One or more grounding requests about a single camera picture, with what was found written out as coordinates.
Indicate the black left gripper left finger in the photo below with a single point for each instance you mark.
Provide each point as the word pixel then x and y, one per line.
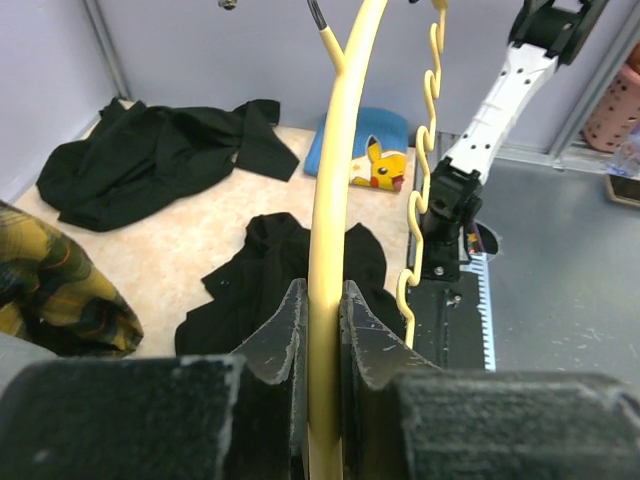
pixel 234 416

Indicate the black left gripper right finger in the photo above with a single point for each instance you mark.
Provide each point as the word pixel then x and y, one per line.
pixel 404 418

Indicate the yellow hanger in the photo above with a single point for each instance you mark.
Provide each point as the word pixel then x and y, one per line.
pixel 326 257

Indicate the black shirt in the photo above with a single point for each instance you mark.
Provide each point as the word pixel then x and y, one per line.
pixel 139 160
pixel 248 289

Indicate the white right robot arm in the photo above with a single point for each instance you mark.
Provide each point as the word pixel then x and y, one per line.
pixel 542 38

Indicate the yellow plaid shirt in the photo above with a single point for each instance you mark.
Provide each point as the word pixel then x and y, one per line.
pixel 53 296

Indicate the grey shirt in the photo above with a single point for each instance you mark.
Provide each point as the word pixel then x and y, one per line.
pixel 16 354

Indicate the blue pikachu cloth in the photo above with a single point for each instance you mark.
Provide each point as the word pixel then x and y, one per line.
pixel 379 157

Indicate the pink perforated basket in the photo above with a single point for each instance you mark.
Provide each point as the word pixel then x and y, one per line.
pixel 616 114

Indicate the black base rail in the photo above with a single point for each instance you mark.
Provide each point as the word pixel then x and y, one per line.
pixel 454 324

